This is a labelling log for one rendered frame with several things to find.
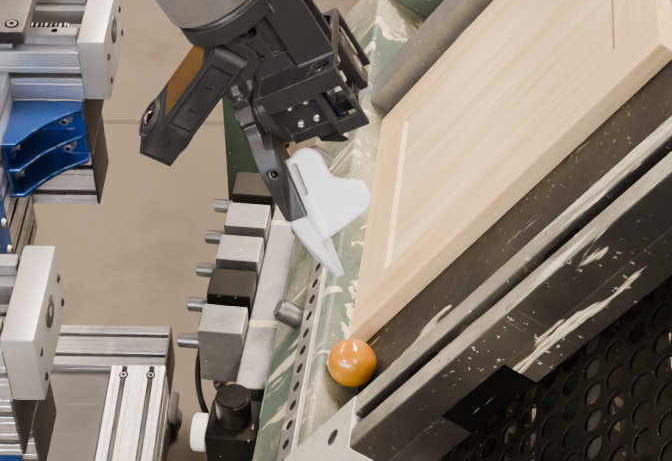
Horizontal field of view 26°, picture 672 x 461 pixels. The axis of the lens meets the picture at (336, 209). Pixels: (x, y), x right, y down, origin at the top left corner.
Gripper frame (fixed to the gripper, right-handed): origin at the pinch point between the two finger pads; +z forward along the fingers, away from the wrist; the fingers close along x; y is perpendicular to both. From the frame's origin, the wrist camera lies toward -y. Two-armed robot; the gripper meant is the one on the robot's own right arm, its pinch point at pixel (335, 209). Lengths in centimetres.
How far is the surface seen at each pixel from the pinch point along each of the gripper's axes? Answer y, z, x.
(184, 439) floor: -86, 103, 84
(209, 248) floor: -86, 103, 133
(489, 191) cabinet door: 2.5, 26.3, 27.4
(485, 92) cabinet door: 2, 29, 46
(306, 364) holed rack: -22.5, 35.4, 21.9
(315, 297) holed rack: -22, 36, 32
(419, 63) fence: -8, 35, 65
